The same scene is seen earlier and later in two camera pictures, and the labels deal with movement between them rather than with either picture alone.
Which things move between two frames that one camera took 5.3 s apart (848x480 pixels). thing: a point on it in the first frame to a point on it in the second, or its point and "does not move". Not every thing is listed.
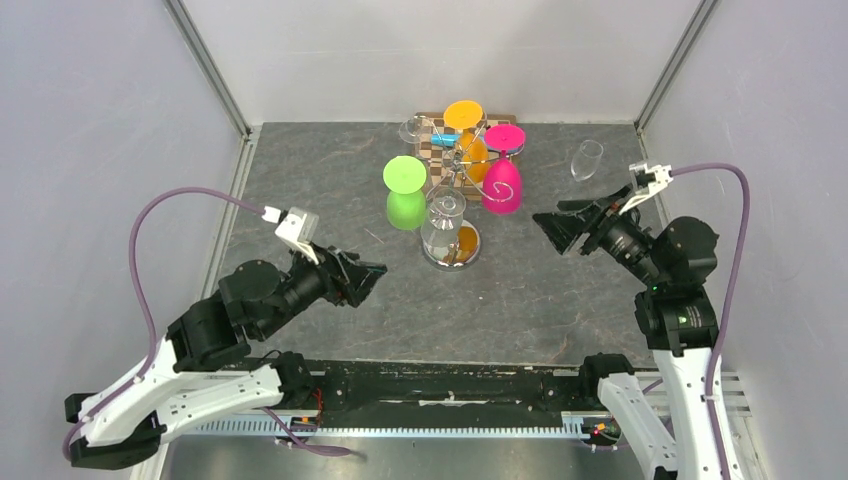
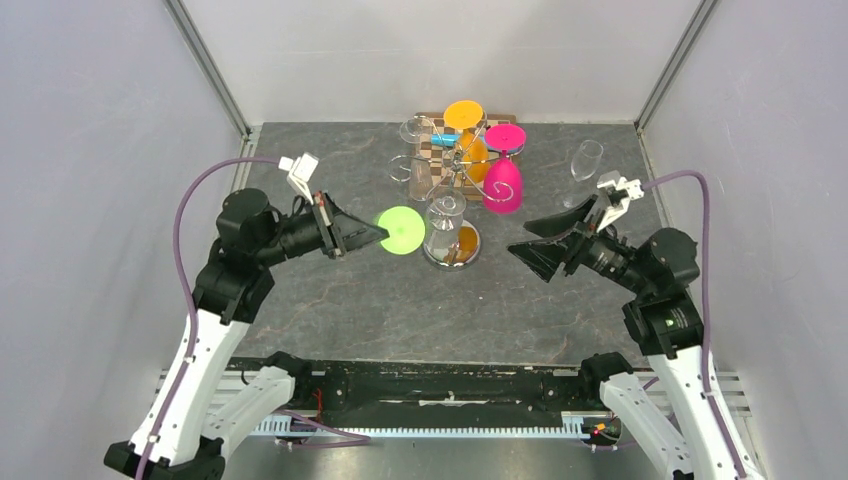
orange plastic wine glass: (474, 157) does not move
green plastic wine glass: (405, 178) to (405, 227)
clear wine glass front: (441, 232) does not move
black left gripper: (335, 266) to (341, 232)
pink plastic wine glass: (502, 187) does not move
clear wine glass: (586, 160) does not move
